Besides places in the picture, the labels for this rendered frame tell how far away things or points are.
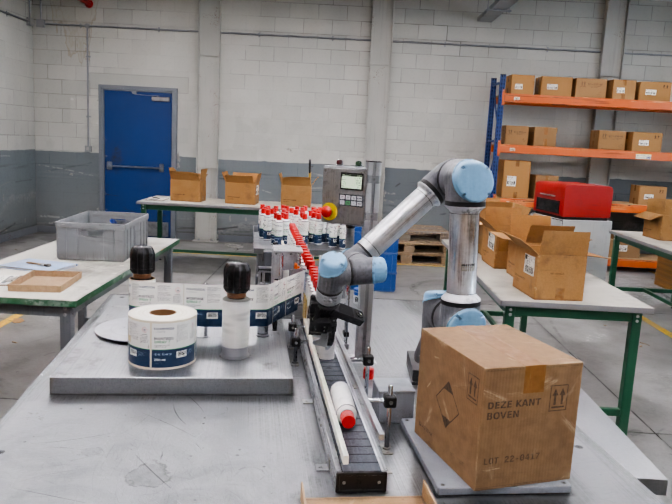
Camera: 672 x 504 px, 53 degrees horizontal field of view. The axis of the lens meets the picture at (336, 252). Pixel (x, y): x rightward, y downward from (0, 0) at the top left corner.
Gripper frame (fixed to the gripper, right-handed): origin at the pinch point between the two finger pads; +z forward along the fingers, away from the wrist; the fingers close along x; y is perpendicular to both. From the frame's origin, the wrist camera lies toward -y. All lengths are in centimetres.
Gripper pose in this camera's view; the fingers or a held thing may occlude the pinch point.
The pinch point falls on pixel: (328, 346)
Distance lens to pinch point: 209.5
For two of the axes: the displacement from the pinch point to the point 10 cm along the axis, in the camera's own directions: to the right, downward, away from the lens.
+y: -9.9, -0.3, -1.3
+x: 0.8, 6.4, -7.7
